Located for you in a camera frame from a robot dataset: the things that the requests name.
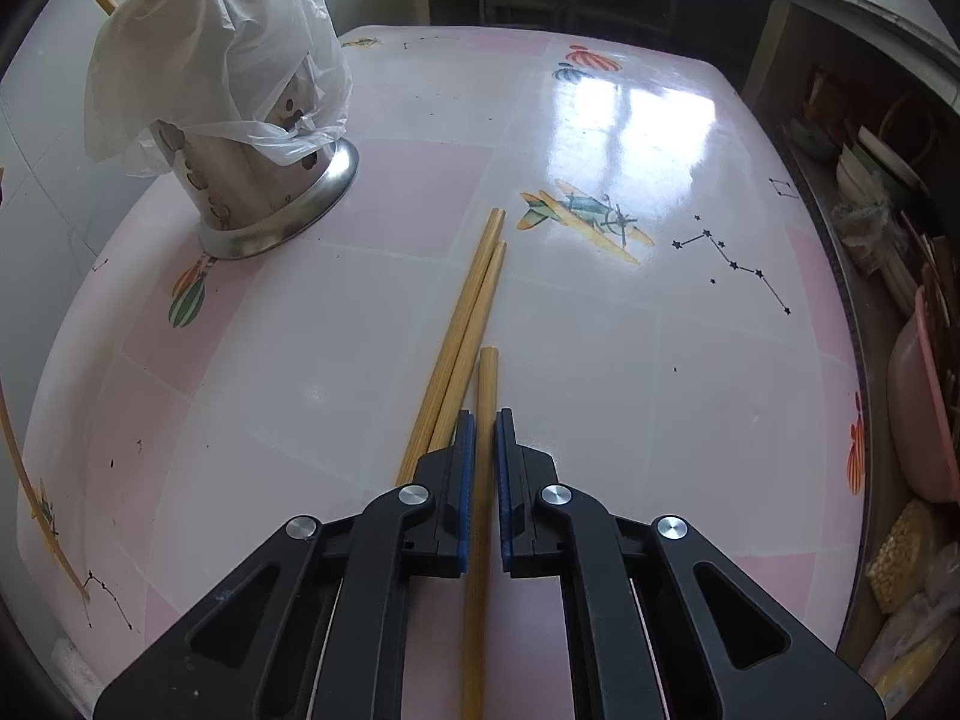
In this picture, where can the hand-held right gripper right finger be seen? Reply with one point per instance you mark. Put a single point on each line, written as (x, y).
(502, 495)

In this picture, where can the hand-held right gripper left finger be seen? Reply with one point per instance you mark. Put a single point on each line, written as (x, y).
(466, 495)

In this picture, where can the steel utensil holder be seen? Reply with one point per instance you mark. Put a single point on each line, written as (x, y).
(247, 195)

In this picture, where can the white plastic bag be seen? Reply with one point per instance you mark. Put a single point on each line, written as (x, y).
(217, 30)

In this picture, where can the bag of yellow kernels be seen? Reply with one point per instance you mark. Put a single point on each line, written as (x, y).
(900, 555)

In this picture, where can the pink plastic basin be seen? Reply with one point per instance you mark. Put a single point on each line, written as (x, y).
(919, 405)

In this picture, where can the crumpled clear plastic bag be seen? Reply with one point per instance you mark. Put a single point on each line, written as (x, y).
(859, 229)

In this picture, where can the small green bowl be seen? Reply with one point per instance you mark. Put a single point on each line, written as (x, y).
(810, 139)

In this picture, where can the stack of white bowls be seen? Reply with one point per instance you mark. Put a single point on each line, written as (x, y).
(870, 165)

